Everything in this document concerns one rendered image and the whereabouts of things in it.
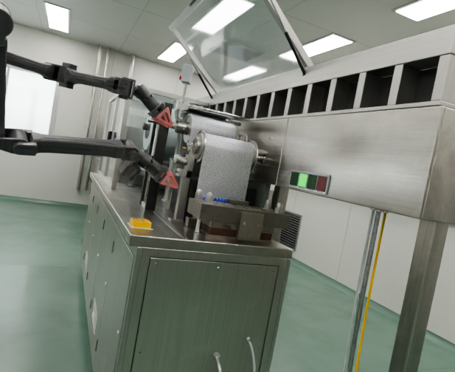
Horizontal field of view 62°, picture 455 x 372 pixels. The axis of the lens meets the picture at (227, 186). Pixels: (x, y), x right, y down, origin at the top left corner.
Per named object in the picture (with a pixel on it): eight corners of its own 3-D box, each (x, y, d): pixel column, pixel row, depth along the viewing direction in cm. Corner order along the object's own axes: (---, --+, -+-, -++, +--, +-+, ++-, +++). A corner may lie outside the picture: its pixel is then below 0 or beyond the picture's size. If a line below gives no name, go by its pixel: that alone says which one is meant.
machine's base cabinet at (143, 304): (77, 264, 365) (91, 176, 361) (144, 268, 391) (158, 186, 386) (94, 483, 134) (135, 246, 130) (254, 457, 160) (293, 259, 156)
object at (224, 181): (194, 201, 164) (201, 159, 163) (242, 208, 173) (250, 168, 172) (195, 201, 164) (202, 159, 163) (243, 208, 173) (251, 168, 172)
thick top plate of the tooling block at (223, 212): (186, 211, 159) (189, 197, 158) (269, 221, 175) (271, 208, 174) (198, 218, 144) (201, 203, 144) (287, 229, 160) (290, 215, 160)
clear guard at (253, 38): (172, 29, 243) (173, 28, 244) (219, 93, 260) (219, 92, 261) (242, -41, 147) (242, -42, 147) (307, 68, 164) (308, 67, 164)
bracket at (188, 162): (167, 219, 172) (178, 153, 171) (180, 221, 175) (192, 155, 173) (169, 221, 168) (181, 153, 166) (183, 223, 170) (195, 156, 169)
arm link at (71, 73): (54, 85, 173) (59, 60, 171) (65, 88, 178) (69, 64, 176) (122, 100, 152) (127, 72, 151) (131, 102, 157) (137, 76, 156)
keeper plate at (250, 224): (234, 238, 151) (240, 211, 150) (256, 240, 155) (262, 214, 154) (237, 240, 149) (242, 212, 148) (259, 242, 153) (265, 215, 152)
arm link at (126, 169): (133, 150, 143) (125, 139, 149) (112, 172, 144) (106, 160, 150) (154, 164, 152) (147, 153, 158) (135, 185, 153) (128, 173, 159)
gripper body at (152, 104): (154, 115, 156) (142, 100, 153) (150, 116, 165) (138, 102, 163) (167, 105, 157) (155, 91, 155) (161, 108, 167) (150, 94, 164)
